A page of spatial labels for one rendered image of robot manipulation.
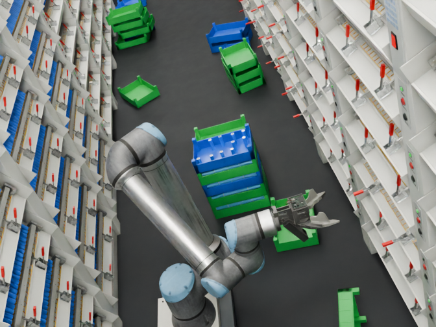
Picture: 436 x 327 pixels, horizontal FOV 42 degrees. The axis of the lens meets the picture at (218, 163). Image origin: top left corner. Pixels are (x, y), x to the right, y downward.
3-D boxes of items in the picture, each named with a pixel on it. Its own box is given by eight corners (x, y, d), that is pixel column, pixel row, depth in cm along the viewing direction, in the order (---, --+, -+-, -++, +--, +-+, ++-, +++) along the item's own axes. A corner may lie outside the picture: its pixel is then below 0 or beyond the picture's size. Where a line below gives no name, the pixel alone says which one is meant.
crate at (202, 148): (196, 174, 281) (191, 161, 276) (196, 150, 297) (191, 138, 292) (255, 159, 276) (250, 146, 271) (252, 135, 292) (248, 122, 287)
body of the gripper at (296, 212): (309, 206, 183) (274, 217, 183) (314, 225, 188) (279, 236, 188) (303, 192, 189) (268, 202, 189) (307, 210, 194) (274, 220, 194)
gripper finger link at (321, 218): (334, 217, 179) (307, 213, 183) (337, 230, 182) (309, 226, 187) (337, 210, 181) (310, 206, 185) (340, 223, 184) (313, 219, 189)
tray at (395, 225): (428, 287, 174) (414, 272, 169) (358, 171, 222) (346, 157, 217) (486, 251, 168) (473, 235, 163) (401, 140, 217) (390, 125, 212)
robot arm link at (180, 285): (162, 306, 237) (148, 280, 226) (193, 279, 243) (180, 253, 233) (185, 326, 226) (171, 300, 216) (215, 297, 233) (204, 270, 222)
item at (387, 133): (417, 198, 151) (392, 169, 144) (342, 91, 200) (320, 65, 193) (484, 152, 145) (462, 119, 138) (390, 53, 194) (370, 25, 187)
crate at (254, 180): (206, 197, 290) (201, 186, 285) (206, 172, 306) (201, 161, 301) (263, 183, 285) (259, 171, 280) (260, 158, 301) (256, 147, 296)
